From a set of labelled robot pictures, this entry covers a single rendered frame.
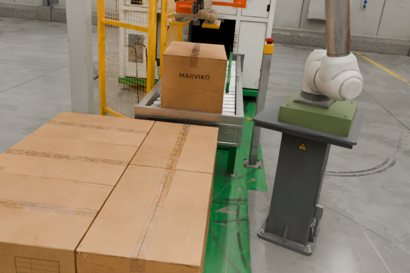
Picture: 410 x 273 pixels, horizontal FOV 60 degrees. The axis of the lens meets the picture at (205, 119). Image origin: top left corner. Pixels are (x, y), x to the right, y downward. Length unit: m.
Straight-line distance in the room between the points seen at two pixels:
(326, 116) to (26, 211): 1.32
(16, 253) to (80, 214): 0.23
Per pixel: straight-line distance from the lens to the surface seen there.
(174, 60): 2.24
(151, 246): 1.25
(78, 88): 3.22
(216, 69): 2.24
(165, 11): 3.43
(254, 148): 2.95
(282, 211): 2.14
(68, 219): 1.40
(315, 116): 1.79
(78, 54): 3.15
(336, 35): 1.67
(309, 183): 2.01
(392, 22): 11.70
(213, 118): 2.26
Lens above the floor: 1.35
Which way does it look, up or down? 20 degrees down
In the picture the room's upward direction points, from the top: 5 degrees clockwise
